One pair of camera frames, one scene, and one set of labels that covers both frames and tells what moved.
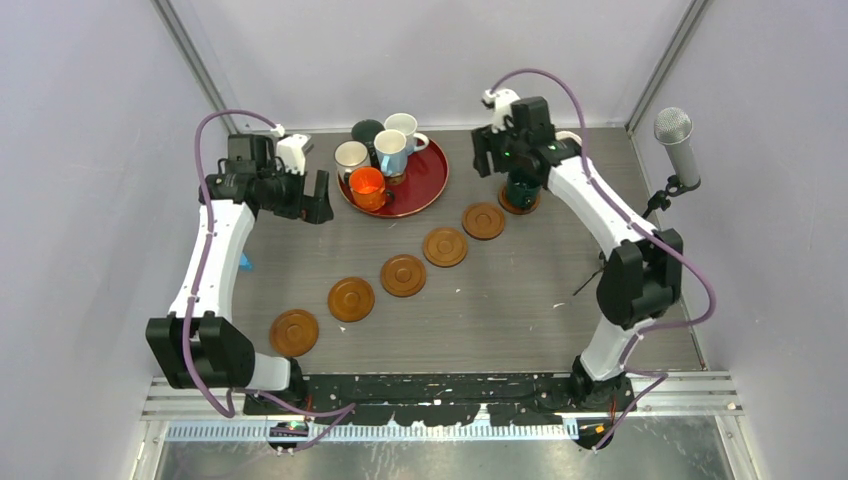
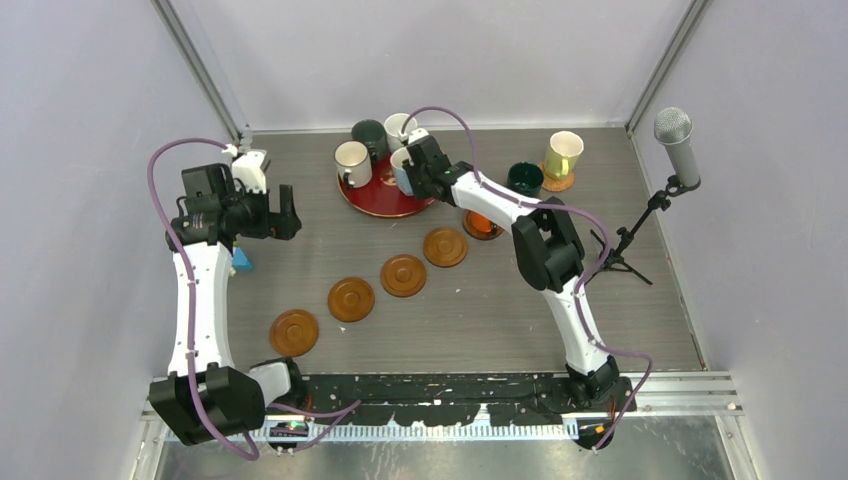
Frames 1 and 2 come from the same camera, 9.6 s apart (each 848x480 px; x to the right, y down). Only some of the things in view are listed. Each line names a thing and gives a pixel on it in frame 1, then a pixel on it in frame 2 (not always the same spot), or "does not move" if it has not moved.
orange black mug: [367, 186] -> [481, 224]
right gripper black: [485, 141] -> [410, 171]
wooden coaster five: [294, 332] does not move
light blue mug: [391, 145] -> [398, 159]
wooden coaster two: [444, 247] does not move
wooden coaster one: [483, 221] does not move
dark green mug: [522, 195] does not move
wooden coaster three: [403, 275] does not move
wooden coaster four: [351, 299] does not move
